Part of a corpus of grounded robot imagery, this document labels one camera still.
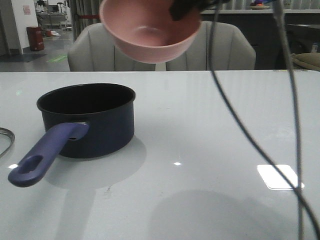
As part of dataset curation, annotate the black gripper finger holding bowl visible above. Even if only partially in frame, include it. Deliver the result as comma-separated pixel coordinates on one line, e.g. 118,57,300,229
169,0,218,21

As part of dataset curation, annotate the pink bowl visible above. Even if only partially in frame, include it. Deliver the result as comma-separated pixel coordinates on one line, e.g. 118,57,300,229
99,0,201,64

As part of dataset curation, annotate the glass lid with blue knob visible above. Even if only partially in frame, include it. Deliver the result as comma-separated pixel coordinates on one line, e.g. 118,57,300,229
0,127,15,158

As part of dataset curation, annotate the right grey upholstered chair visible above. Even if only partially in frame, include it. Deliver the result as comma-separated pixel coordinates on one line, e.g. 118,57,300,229
166,21,256,71

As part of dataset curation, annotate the grey upholstered chair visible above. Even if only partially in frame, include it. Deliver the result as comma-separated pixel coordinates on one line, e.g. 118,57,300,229
67,23,156,72
166,21,256,71

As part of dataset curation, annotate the fruit plate on counter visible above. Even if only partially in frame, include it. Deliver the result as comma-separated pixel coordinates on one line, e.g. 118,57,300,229
248,0,270,10

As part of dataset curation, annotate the left grey upholstered chair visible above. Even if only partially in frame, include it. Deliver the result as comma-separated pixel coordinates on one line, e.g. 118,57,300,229
67,23,156,72

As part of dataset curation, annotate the dark counter with white top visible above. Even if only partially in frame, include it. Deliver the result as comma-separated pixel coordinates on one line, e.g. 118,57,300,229
199,9,320,71

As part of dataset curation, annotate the beige sofa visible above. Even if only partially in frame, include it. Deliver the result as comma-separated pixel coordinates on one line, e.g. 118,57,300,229
291,52,320,71

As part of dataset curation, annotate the dark blue saucepan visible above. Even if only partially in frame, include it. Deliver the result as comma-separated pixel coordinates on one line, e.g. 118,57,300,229
8,83,136,188

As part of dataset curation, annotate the red trash bin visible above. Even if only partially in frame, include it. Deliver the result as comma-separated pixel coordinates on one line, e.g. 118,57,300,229
26,26,45,51

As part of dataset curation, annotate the thin dark cable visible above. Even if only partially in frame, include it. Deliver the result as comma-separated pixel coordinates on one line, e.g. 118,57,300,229
208,0,320,238

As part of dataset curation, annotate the grey cable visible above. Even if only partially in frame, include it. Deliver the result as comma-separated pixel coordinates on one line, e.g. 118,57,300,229
271,0,306,240

